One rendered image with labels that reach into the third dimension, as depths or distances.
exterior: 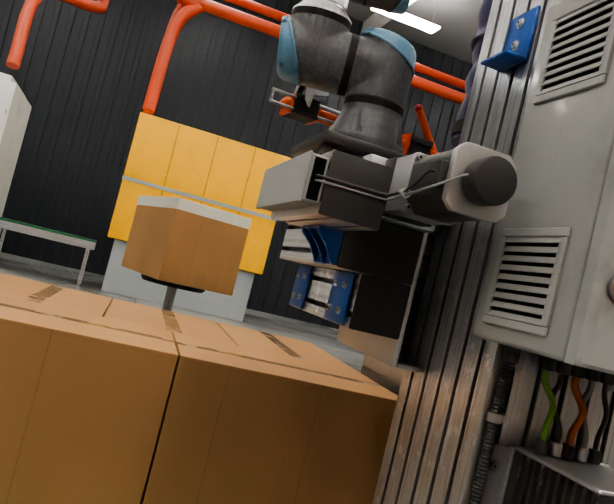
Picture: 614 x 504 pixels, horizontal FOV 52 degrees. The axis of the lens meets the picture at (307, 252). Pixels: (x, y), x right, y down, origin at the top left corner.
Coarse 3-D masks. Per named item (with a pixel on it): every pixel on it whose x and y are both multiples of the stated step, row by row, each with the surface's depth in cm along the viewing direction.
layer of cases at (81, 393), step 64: (0, 320) 137; (64, 320) 155; (128, 320) 185; (192, 320) 229; (0, 384) 137; (64, 384) 140; (128, 384) 144; (192, 384) 148; (256, 384) 151; (320, 384) 156; (0, 448) 137; (64, 448) 141; (128, 448) 144; (192, 448) 148; (256, 448) 152; (320, 448) 156; (384, 448) 160
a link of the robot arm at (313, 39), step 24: (312, 0) 116; (336, 0) 117; (288, 24) 116; (312, 24) 115; (336, 24) 116; (288, 48) 115; (312, 48) 115; (336, 48) 115; (288, 72) 118; (312, 72) 117; (336, 72) 116
